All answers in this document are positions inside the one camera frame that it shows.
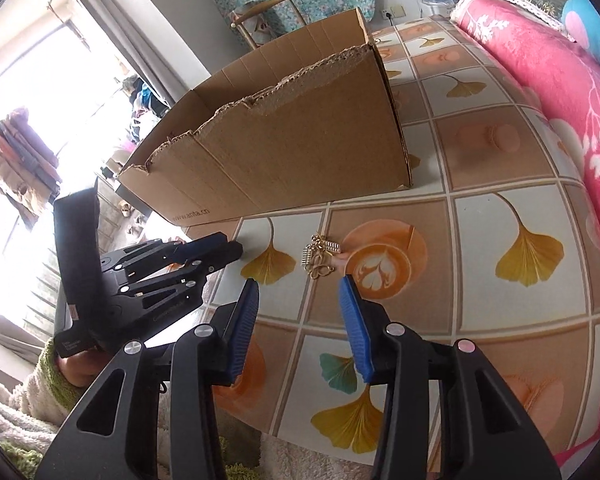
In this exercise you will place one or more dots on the pink floral blanket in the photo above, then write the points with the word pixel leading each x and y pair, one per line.
pixel 555 85

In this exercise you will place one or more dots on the brown cardboard box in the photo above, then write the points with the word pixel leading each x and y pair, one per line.
pixel 290 150

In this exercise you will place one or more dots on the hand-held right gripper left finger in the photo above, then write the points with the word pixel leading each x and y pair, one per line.
pixel 240 330

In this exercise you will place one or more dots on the white fluffy blanket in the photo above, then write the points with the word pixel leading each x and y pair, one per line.
pixel 10 410

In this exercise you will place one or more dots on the hanging clothes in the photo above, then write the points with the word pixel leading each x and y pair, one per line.
pixel 15 160

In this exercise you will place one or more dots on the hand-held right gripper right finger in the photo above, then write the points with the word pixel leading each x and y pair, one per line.
pixel 357 330

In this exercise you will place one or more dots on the pile of clothes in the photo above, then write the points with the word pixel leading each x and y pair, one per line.
pixel 142 102

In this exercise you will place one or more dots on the person's left forearm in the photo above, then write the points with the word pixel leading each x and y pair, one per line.
pixel 75 367

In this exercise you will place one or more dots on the wooden chair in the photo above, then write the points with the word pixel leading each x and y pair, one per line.
pixel 265 5

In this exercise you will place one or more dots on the grey curtain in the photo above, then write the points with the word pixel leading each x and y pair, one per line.
pixel 130 25

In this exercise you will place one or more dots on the white wall socket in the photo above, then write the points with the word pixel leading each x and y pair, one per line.
pixel 394 11

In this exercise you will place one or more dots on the blue pillow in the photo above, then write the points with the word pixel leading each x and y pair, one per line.
pixel 595 35

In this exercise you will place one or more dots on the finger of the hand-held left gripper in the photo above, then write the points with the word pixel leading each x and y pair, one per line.
pixel 195 275
pixel 215 247

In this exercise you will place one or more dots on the patterned tablecloth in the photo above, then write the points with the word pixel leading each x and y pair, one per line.
pixel 430 270

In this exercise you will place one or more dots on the grey lace-trimmed pillow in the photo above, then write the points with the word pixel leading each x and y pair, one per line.
pixel 535 2

